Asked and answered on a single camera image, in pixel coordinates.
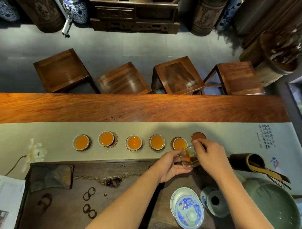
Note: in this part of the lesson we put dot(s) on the wooden tub of dried twigs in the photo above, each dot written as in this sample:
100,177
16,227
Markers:
271,59

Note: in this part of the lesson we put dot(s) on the clear glass tea pitcher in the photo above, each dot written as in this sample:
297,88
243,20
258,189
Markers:
188,157

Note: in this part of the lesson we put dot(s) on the person's left hand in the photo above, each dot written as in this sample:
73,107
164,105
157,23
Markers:
166,166

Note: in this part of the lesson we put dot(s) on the white cup of tea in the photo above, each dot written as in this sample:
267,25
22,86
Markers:
157,142
134,142
180,143
81,142
106,138

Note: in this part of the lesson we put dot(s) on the blue and white porcelain vase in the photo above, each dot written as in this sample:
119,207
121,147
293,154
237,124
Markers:
8,9
76,10
227,14

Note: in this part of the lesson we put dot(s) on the carved wooden barrel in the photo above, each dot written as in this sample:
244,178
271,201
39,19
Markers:
206,17
42,15

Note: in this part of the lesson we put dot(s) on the white printed paper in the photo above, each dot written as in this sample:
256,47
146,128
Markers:
10,200

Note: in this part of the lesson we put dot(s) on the dark wooden furniture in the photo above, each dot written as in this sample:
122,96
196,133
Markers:
266,16

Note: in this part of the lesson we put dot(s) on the white metal pole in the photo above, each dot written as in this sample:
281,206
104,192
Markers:
66,27

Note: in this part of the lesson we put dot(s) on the person's right hand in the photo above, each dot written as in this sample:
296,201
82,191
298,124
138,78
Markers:
213,157

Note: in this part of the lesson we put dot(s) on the person's left thumb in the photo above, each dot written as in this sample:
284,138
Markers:
182,170

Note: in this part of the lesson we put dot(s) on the large celadon waste bowl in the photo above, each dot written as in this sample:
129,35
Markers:
273,207

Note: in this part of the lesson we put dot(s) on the dark bamboo utensil holder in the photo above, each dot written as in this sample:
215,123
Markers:
238,161

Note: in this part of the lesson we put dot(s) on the carved dark wooden cabinet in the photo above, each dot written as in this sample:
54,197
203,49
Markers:
134,16

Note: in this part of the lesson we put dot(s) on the wooden tea utensils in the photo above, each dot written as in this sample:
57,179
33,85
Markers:
271,174

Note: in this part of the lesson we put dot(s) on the round brown coaster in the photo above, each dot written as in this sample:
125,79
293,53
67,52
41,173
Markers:
150,139
89,145
198,136
128,148
115,140
172,141

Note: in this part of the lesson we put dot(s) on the person's left forearm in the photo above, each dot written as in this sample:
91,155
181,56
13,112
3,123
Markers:
127,203

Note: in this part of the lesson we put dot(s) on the person's right forearm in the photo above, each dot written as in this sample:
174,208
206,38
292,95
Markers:
243,203

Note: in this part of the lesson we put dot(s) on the blue and white gaiwan bowl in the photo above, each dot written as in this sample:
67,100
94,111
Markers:
180,193

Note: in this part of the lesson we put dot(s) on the dark wooden tea tray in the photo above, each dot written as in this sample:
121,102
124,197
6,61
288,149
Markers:
118,188

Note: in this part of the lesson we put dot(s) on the blue and white gaiwan lid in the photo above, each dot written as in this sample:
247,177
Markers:
188,212

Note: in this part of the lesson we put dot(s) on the person's right thumb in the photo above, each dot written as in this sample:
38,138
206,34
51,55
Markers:
199,156

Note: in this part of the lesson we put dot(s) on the square wooden stool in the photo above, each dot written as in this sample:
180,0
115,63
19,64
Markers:
238,77
178,75
123,80
61,69

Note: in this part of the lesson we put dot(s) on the blue and white tea strainer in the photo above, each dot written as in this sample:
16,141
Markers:
216,201

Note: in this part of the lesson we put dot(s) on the grey-green painted table runner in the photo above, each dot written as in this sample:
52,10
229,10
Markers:
56,136

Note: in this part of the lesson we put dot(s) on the dark brown tea towel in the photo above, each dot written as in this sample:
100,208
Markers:
50,177

